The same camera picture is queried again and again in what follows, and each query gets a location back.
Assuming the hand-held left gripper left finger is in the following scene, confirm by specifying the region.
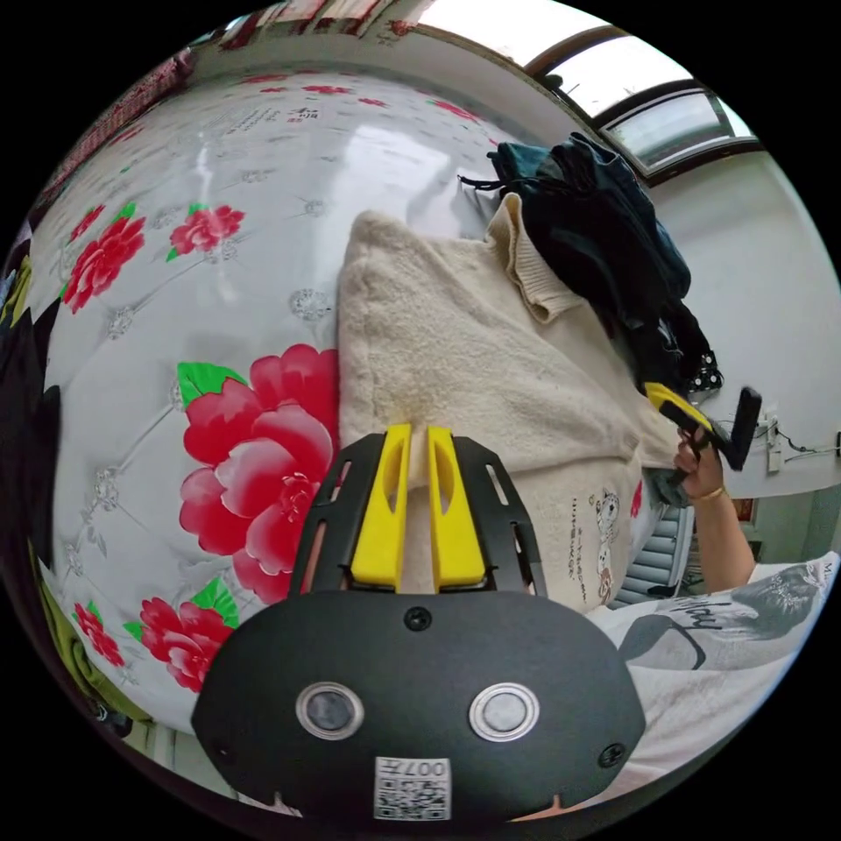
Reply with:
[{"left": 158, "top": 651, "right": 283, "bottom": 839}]
[{"left": 349, "top": 422, "right": 413, "bottom": 590}]

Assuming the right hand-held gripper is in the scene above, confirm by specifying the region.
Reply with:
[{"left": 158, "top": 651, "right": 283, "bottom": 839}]
[{"left": 643, "top": 381, "right": 731, "bottom": 471}]

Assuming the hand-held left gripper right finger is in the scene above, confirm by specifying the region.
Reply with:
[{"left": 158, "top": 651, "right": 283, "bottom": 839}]
[{"left": 428, "top": 425, "right": 490, "bottom": 590}]

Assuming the beige sweater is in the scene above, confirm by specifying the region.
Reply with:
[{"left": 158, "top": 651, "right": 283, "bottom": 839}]
[{"left": 336, "top": 193, "right": 689, "bottom": 616}]

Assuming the person's right forearm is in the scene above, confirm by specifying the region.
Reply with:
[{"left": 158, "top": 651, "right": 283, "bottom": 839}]
[{"left": 689, "top": 484, "right": 765, "bottom": 597}]

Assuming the person's right hand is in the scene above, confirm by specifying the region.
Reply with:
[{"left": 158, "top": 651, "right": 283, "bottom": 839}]
[{"left": 672, "top": 435, "right": 728, "bottom": 502}]

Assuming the pile of clothes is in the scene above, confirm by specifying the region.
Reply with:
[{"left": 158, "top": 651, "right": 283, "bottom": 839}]
[{"left": 457, "top": 131, "right": 725, "bottom": 397}]

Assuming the person's body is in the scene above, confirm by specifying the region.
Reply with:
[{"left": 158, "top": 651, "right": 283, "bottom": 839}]
[{"left": 583, "top": 550, "right": 841, "bottom": 800}]

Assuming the window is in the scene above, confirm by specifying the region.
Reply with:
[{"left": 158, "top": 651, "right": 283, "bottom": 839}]
[{"left": 524, "top": 25, "right": 768, "bottom": 177}]

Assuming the bed with floral sheet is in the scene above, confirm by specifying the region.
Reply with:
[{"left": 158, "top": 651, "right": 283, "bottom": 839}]
[{"left": 25, "top": 65, "right": 661, "bottom": 739}]

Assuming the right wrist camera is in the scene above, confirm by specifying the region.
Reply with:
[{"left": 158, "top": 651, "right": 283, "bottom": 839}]
[{"left": 722, "top": 385, "right": 764, "bottom": 472}]

